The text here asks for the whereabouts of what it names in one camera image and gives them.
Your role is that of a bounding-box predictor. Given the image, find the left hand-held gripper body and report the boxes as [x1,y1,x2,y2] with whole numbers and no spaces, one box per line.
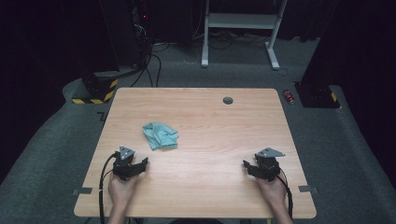
[111,146,142,182]

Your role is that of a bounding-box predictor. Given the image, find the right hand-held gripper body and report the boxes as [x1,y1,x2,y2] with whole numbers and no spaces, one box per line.
[254,147,286,183]

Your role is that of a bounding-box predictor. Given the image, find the light blue cloth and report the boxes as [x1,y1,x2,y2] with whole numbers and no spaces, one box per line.
[142,121,180,151]

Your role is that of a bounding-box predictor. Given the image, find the person's left hand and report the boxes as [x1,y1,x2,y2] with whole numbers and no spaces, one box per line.
[107,174,139,208]

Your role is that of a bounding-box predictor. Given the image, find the person's right hand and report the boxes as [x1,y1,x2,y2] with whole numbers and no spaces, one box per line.
[255,176,288,208]

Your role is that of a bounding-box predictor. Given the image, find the grey tape strip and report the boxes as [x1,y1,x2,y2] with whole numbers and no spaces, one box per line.
[297,185,319,194]
[72,187,93,196]

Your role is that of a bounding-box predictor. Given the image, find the red can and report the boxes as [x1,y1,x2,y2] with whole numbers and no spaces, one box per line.
[282,89,296,105]

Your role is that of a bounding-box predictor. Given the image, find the black yellow striped stand base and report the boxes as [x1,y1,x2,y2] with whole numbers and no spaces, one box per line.
[71,70,120,105]

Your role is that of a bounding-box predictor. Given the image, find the dark equipment rack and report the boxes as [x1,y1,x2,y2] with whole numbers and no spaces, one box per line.
[130,0,154,68]

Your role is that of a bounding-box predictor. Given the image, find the black curtain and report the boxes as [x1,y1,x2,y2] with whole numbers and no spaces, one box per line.
[0,0,120,185]
[300,0,396,178]

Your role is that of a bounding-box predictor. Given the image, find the white metal stand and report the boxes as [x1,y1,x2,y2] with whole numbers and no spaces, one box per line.
[200,0,289,71]

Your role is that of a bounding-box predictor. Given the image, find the left hand-held gripper black cable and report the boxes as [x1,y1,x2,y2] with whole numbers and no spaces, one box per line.
[98,151,120,224]

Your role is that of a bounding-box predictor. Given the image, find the hand-held gripper black cable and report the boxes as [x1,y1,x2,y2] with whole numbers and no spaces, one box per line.
[98,151,120,224]
[276,169,294,219]

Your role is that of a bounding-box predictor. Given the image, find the right hand-held gripper black cable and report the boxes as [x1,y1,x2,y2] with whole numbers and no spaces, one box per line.
[276,169,294,219]

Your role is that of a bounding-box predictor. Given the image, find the black floor cables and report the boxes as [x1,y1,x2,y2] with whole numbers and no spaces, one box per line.
[130,41,171,89]

